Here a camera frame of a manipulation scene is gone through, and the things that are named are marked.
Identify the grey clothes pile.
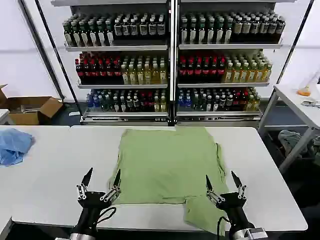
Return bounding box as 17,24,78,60
277,129,320,159

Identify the green shirt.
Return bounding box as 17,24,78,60
107,125,230,236

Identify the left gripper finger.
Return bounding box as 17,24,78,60
75,167,94,200
100,168,122,202

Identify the metal tool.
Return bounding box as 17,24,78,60
301,99,320,109

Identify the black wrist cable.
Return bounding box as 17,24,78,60
215,216,231,237
95,206,117,225

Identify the plastic bag with orange item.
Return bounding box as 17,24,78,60
296,72,320,97

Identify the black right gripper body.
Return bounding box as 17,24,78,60
215,190,255,235

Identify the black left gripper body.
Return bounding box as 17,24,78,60
71,191,119,236

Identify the white side table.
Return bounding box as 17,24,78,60
257,83,320,174

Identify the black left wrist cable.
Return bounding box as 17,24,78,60
95,206,117,225

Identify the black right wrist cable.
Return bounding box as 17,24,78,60
215,216,231,237

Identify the brown cardboard box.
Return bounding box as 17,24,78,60
0,83,64,126

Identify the black slanted pole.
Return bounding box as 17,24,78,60
34,0,83,118
274,0,316,86

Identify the shelf unit with bottles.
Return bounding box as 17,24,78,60
51,0,175,126
174,0,287,128

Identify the grey slanted pole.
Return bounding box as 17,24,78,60
19,0,65,102

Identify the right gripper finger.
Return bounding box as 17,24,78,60
205,174,224,204
230,170,248,200

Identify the blue cloth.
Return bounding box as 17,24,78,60
0,128,36,167

